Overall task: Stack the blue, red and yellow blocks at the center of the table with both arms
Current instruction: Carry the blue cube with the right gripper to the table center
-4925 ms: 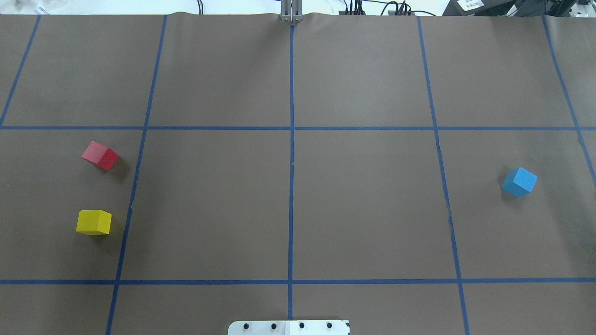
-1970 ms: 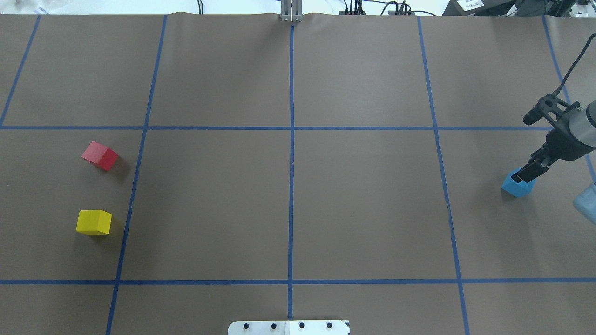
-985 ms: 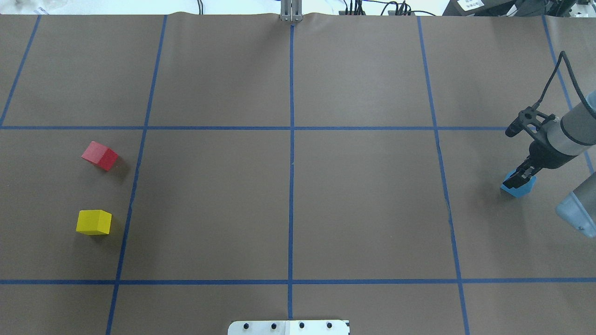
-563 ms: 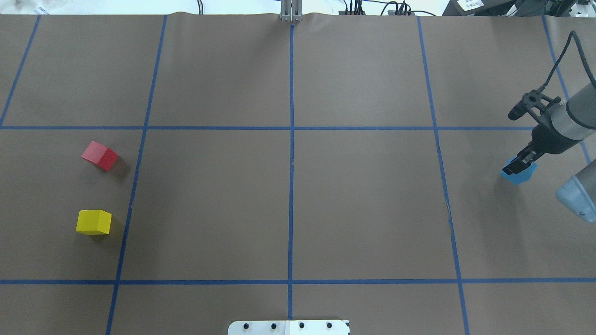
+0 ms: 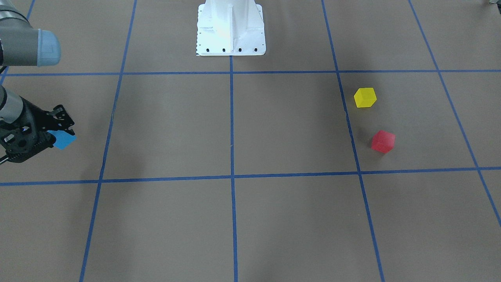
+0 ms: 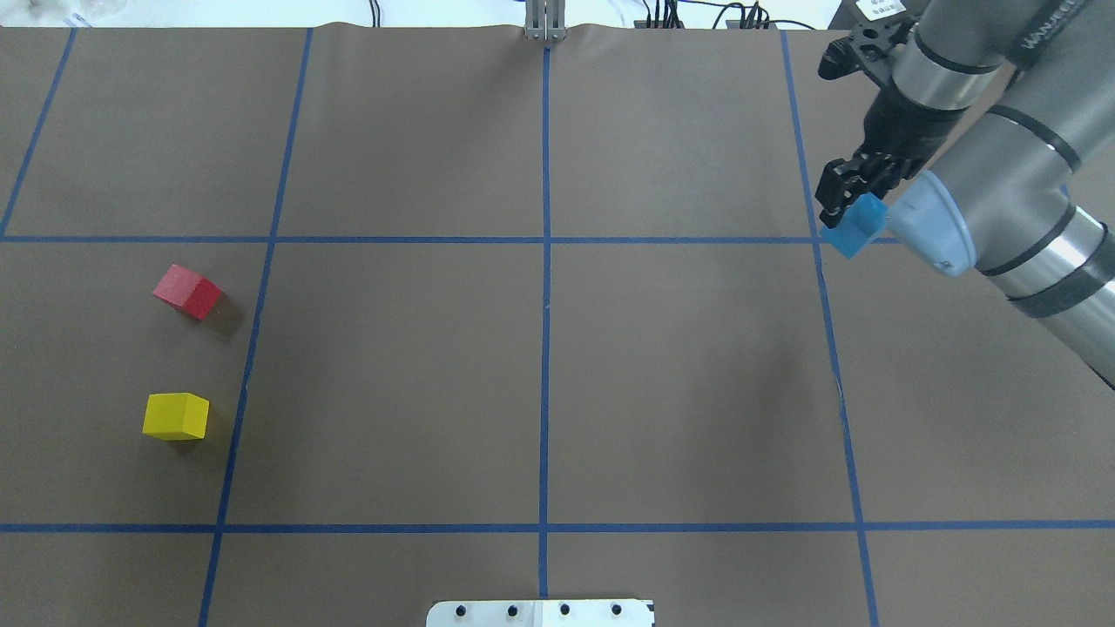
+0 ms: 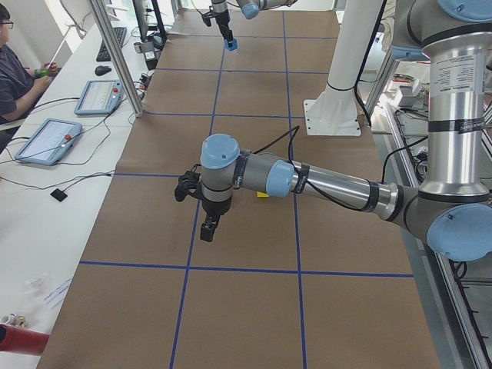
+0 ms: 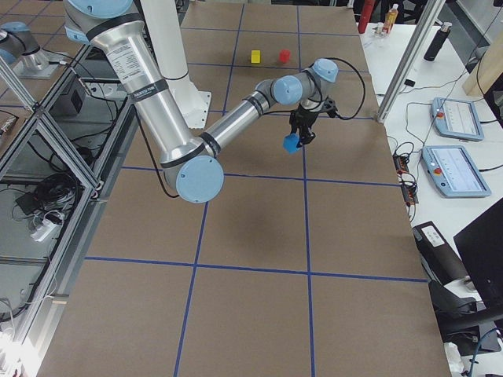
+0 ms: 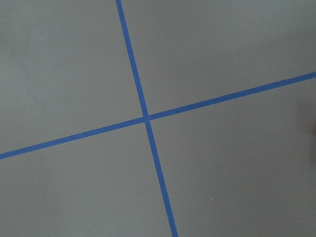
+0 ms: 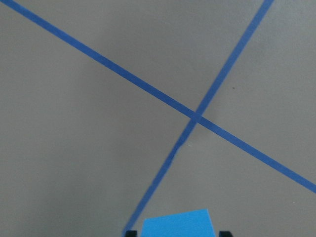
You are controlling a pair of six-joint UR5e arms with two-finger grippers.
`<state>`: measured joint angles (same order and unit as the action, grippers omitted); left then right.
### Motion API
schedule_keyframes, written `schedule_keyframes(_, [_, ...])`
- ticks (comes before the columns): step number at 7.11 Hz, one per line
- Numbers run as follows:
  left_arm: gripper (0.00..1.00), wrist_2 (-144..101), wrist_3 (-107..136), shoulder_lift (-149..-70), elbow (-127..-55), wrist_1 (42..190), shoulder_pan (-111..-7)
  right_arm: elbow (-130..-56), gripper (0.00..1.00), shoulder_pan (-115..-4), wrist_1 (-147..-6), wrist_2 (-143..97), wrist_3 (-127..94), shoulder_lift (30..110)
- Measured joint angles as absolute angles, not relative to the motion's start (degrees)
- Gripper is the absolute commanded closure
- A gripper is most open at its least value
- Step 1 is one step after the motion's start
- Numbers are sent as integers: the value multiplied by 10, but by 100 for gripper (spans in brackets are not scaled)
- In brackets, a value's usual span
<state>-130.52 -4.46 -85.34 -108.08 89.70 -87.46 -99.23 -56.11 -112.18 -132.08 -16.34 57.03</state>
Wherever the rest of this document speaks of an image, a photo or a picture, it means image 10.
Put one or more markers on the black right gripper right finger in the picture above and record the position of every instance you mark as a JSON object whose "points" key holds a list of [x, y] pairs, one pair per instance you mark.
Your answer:
{"points": [[225, 234]]}

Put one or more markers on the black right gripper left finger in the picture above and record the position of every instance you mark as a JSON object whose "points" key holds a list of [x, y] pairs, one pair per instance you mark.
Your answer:
{"points": [[131, 233]]}

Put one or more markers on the blue block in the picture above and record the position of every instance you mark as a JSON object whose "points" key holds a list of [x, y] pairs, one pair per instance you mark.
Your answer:
{"points": [[188, 224]]}

